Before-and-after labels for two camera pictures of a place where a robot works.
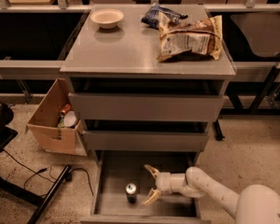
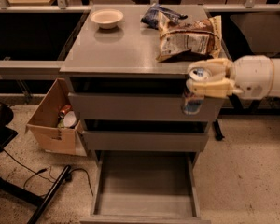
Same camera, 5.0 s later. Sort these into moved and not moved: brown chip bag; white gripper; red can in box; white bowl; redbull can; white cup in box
Moved: white gripper; redbull can
Not moved: brown chip bag; white bowl; red can in box; white cup in box
